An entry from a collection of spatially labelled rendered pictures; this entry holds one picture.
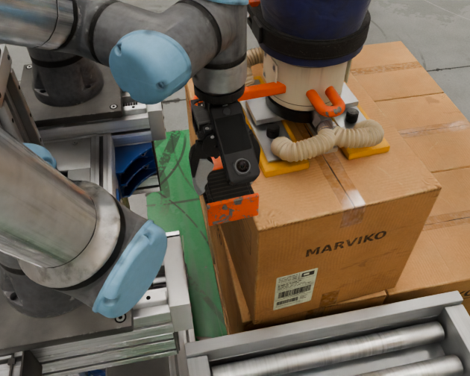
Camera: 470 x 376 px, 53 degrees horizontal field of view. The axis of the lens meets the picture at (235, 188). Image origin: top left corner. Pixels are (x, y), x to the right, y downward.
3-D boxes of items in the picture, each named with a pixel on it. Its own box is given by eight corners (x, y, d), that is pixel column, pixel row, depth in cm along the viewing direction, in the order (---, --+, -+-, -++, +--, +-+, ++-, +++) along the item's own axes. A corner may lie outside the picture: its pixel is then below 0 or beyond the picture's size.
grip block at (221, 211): (258, 215, 78) (259, 195, 74) (208, 227, 76) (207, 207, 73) (244, 180, 83) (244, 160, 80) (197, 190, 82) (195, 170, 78)
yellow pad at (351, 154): (389, 152, 103) (395, 135, 100) (348, 161, 102) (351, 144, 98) (327, 69, 126) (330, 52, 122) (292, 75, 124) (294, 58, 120)
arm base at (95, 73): (31, 110, 99) (15, 70, 91) (37, 70, 109) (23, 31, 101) (104, 102, 101) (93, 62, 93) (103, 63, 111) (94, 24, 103)
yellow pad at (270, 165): (309, 169, 100) (312, 152, 96) (265, 178, 98) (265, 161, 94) (260, 80, 122) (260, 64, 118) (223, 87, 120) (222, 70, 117)
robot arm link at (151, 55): (90, 88, 54) (150, 44, 60) (168, 121, 50) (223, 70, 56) (72, 24, 48) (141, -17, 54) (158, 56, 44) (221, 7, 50)
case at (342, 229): (395, 287, 126) (443, 186, 96) (254, 326, 118) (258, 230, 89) (310, 143, 165) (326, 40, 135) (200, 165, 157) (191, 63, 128)
